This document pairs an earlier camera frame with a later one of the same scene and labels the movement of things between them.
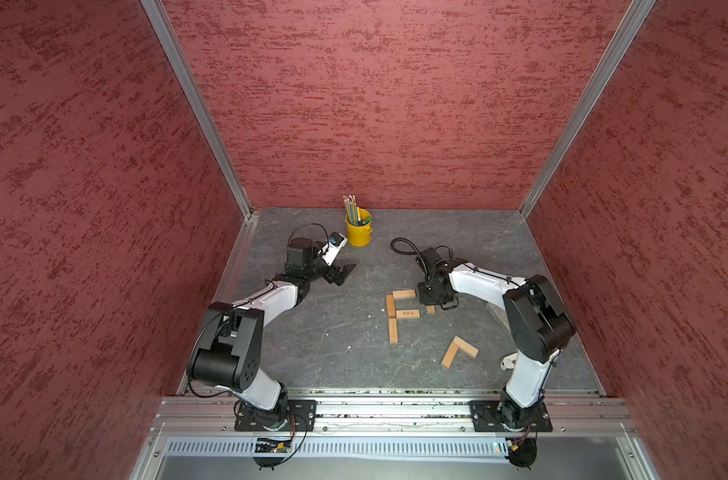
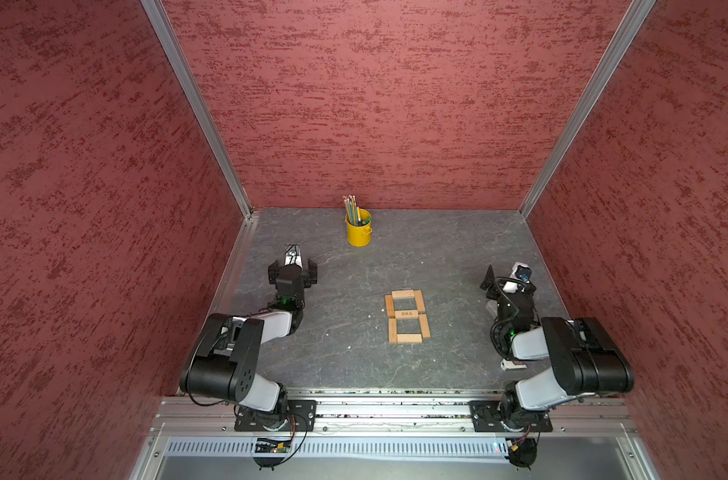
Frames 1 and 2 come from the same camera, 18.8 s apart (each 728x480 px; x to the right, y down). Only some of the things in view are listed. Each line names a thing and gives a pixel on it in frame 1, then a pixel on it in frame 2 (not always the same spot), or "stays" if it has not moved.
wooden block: x=411 y=293 stays
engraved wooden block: x=407 y=313 stays
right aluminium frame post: x=630 y=26 stays
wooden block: x=448 y=358 -> x=409 y=338
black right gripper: x=424 y=299 -> x=492 y=293
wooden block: x=465 y=346 -> x=425 y=326
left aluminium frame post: x=171 y=41 stays
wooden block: x=393 y=334 stays
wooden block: x=390 y=304 stays
